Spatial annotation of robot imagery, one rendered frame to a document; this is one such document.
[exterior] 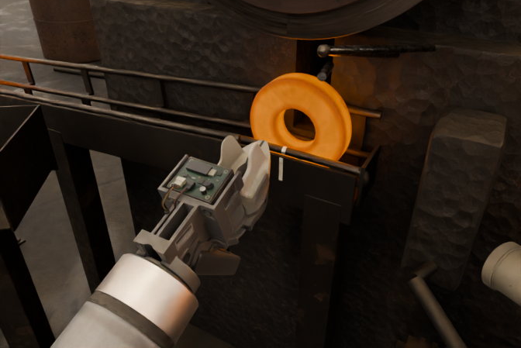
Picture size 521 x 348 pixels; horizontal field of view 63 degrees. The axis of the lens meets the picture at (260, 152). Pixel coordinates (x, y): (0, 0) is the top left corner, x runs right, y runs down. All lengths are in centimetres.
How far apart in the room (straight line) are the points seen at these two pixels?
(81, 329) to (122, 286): 4
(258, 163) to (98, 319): 24
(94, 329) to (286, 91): 39
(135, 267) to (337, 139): 34
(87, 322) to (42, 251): 127
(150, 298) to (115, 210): 137
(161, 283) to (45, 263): 123
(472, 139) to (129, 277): 39
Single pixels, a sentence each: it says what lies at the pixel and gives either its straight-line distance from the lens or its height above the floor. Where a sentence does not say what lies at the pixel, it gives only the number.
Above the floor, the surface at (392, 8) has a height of 93.
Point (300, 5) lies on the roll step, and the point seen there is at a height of 93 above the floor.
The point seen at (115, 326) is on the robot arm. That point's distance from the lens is 40.
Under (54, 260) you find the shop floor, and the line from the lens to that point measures 162.
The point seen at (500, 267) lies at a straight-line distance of 56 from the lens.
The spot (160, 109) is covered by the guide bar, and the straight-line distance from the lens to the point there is 85.
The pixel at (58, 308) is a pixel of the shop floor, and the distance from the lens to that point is 146.
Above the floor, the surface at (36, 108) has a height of 72.
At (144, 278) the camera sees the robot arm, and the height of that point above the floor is 75.
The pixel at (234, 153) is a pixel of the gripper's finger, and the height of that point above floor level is 77.
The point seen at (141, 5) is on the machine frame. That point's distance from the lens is 84.
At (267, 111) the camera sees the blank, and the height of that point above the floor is 76.
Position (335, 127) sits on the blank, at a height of 76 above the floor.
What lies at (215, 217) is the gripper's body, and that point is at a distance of 42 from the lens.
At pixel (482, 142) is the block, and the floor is 80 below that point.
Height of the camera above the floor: 103
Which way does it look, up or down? 31 degrees down
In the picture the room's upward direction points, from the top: straight up
